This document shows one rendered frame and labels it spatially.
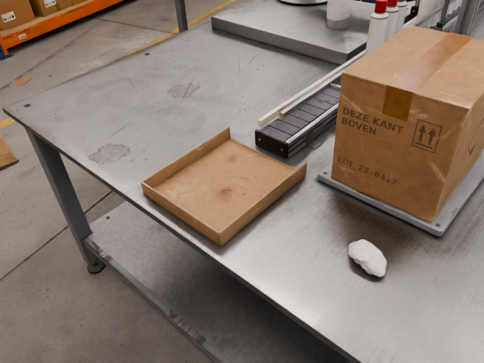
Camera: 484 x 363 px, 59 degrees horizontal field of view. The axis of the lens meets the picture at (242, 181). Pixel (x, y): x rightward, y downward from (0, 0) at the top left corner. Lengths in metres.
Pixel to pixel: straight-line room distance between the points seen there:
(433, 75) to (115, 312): 1.48
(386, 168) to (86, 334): 1.36
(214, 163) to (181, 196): 0.14
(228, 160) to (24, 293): 1.28
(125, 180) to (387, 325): 0.69
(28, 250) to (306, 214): 1.61
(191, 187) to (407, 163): 0.49
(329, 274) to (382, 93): 0.35
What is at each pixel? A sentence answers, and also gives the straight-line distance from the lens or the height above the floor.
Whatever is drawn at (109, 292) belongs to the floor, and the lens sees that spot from 1.96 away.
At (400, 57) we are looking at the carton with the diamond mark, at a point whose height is 1.12.
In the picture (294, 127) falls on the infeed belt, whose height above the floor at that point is 0.88.
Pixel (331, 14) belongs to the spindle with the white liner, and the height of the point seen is 0.94.
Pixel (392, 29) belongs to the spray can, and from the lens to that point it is 1.48.
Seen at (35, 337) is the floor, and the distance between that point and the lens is 1.95.
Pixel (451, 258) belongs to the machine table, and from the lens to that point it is 0.93.
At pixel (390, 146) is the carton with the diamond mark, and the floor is 1.00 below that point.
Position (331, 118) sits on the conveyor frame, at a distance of 1.23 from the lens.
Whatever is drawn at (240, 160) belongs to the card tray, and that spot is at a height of 0.83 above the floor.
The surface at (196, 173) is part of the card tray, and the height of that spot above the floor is 0.83.
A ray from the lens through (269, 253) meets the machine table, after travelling 0.87.
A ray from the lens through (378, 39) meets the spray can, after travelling 1.42.
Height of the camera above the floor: 1.50
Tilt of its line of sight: 40 degrees down
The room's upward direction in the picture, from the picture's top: 4 degrees counter-clockwise
